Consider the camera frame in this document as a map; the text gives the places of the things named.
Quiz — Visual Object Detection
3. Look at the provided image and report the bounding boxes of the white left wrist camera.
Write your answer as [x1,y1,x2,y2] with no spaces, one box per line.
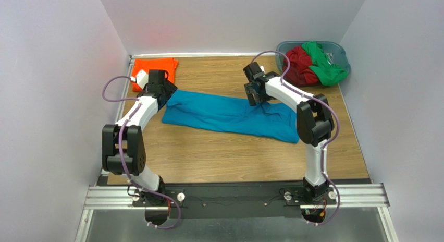
[130,69,149,89]

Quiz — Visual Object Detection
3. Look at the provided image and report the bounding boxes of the folded orange t shirt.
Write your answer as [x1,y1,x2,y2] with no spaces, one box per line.
[131,57,179,83]

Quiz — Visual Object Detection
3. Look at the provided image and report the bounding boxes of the aluminium left side rail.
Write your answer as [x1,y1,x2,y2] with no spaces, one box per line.
[100,56,135,176]

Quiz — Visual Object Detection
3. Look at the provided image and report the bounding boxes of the dark red t shirt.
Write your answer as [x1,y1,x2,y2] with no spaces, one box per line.
[282,46,320,87]

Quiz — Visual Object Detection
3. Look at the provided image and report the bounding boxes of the blue t shirt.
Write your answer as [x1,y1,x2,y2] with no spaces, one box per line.
[162,90,300,143]

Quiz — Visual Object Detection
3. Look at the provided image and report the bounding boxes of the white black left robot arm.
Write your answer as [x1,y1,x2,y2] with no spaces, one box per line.
[102,69,177,206]

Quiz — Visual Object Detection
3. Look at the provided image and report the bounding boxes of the green t shirt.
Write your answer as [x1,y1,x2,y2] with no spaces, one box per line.
[301,41,349,87]

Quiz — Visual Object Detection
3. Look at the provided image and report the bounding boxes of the translucent teal plastic bin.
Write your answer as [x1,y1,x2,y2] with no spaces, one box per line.
[276,41,351,87]

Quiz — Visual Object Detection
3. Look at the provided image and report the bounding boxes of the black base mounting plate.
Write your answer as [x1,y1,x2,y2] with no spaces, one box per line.
[97,178,372,220]

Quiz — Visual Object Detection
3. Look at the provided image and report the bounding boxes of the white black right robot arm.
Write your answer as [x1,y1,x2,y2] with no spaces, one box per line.
[243,62,334,202]

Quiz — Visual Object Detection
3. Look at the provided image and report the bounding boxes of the aluminium front frame rail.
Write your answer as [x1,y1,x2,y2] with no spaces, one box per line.
[83,184,390,210]

